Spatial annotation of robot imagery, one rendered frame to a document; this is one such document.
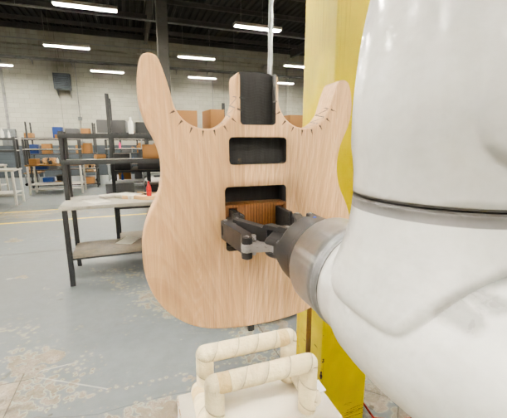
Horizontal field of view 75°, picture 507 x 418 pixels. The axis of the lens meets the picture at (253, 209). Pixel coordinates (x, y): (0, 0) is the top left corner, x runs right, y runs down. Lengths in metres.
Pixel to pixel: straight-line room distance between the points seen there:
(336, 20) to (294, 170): 1.07
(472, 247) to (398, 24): 0.11
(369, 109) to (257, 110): 0.35
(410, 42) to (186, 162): 0.36
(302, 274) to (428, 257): 0.13
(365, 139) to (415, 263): 0.07
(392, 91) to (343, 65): 1.32
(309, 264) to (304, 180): 0.28
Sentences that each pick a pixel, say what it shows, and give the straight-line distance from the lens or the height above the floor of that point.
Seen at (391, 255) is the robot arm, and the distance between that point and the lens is 0.19.
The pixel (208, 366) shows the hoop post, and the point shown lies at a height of 1.18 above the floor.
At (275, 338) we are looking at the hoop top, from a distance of 0.68.
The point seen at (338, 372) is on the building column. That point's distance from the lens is 1.89.
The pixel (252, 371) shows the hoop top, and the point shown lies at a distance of 0.59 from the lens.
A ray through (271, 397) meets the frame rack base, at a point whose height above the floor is 1.10.
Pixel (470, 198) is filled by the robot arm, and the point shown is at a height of 1.55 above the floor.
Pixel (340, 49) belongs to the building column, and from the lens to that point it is 1.51.
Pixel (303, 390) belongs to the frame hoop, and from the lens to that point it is 0.66.
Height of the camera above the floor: 1.57
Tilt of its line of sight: 12 degrees down
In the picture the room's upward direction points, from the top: straight up
